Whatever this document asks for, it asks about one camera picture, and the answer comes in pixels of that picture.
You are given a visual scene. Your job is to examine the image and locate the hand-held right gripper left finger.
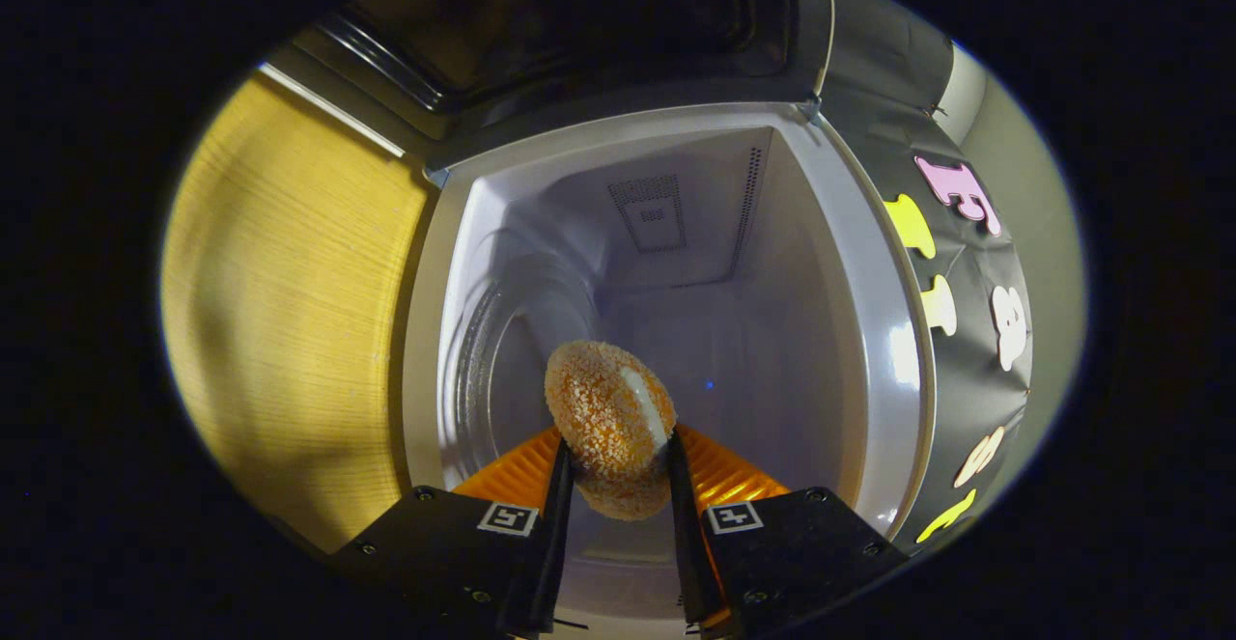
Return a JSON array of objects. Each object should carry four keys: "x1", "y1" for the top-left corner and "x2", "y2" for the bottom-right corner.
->
[{"x1": 333, "y1": 425, "x2": 576, "y2": 636}]

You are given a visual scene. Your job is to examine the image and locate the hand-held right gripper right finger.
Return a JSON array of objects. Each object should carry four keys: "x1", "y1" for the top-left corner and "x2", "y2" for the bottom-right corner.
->
[{"x1": 666, "y1": 423, "x2": 909, "y2": 636}]

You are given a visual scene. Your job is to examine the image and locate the round crumbed bread bun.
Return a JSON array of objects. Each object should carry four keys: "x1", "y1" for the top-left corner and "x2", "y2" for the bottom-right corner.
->
[{"x1": 544, "y1": 339, "x2": 677, "y2": 522}]

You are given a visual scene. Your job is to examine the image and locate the white microwave oven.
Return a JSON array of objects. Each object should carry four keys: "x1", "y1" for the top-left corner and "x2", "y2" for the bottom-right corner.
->
[{"x1": 259, "y1": 0, "x2": 938, "y2": 626}]

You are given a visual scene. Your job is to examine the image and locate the glass turntable plate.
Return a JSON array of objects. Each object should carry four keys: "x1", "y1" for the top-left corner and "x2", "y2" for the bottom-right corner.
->
[{"x1": 452, "y1": 252, "x2": 604, "y2": 467}]

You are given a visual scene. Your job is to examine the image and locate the black backdrop cloth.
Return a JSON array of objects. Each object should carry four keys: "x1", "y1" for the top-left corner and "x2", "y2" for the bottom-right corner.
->
[{"x1": 819, "y1": 0, "x2": 1036, "y2": 549}]

